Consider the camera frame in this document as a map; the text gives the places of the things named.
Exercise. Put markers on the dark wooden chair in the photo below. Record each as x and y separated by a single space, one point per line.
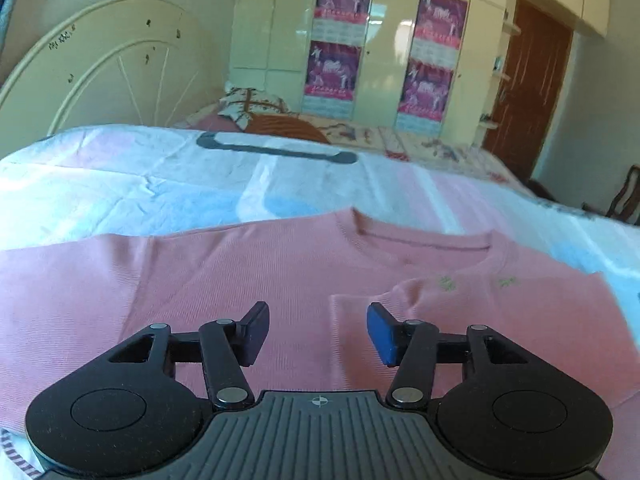
622 195

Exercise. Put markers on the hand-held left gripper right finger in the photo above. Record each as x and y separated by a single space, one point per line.
380 332

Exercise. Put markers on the cream glossy wardrobe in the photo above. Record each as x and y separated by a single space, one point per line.
390 15

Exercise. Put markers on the orange knit cushion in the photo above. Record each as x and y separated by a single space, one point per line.
287 127

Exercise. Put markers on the cream floral bedspread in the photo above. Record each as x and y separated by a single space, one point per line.
400 142

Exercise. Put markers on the pink knit shirt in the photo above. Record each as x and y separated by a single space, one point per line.
210 280

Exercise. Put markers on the purple calendar wall poster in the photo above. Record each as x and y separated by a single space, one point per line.
346 2
440 17
425 92
332 77

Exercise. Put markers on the pastel patterned bed sheet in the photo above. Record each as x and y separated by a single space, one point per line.
165 185

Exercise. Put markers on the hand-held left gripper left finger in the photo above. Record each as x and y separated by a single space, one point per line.
256 330

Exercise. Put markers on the floral patterned pillow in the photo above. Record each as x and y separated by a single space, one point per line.
250 102

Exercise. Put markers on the cream corner shelf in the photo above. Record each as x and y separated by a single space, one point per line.
500 75

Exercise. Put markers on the brown wooden door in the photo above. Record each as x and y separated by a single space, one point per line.
535 85

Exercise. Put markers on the cream arched headboard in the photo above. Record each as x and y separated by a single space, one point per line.
110 60

